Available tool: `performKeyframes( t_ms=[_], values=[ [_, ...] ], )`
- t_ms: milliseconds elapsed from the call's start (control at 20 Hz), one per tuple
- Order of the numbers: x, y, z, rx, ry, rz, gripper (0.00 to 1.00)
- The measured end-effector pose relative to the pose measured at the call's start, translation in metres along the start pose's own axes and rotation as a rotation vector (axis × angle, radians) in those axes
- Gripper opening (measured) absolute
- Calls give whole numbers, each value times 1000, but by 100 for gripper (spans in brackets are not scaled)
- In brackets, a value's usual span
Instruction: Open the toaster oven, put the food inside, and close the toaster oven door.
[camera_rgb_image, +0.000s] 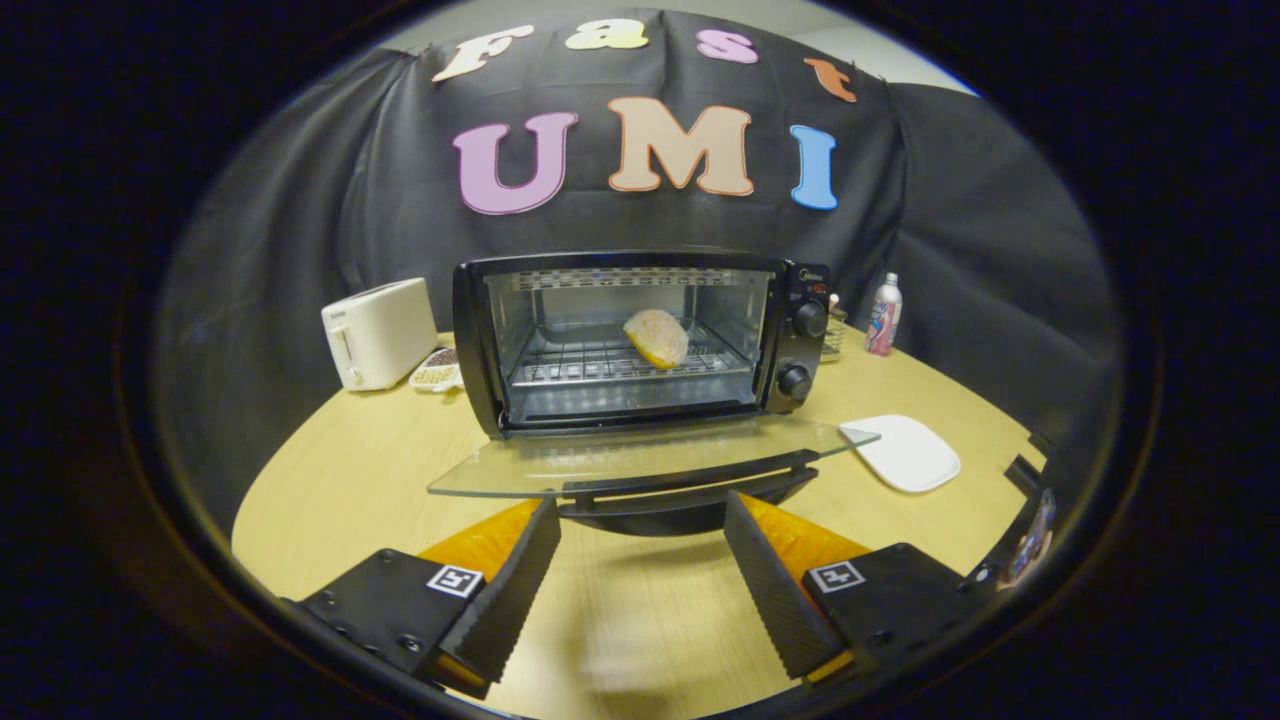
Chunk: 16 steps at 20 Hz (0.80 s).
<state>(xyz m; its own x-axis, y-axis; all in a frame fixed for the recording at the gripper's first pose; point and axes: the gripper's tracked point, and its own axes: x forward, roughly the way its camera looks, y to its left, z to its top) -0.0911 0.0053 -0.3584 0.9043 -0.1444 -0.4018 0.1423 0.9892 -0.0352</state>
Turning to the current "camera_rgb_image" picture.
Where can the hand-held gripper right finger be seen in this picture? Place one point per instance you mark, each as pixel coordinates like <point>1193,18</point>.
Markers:
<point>775,590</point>

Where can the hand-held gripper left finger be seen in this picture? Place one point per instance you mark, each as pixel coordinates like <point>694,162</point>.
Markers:
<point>505,600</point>

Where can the black toaster oven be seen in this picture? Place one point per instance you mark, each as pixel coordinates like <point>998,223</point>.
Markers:
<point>800,350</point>

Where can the breaded food patty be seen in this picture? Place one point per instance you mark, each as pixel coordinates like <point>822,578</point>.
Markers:
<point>657,338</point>

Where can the white bread toaster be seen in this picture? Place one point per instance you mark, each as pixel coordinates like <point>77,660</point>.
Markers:
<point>380,335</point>

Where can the white plate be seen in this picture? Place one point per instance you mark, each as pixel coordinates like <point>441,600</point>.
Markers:
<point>905,455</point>

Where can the small tray of snacks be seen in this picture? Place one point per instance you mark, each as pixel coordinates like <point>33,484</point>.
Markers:
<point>437,372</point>

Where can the glass jar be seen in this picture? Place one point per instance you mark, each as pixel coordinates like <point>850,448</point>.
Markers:
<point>836,335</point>

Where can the black table bracket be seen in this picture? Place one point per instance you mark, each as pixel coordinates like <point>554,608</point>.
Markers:
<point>1022,475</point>
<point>1040,441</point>

